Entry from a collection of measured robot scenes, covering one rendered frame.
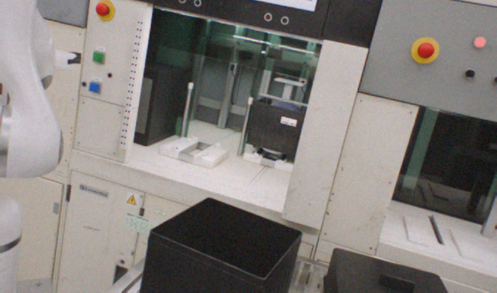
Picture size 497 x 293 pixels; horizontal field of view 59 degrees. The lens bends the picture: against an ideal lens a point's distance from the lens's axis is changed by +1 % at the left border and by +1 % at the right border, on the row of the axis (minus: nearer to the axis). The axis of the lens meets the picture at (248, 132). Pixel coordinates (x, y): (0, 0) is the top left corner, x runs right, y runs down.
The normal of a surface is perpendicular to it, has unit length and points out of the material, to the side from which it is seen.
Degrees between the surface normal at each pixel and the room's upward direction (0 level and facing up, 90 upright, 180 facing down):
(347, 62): 90
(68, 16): 90
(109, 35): 90
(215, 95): 90
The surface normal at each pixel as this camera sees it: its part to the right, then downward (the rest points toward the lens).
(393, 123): -0.26, 0.17
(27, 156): 0.46, 0.33
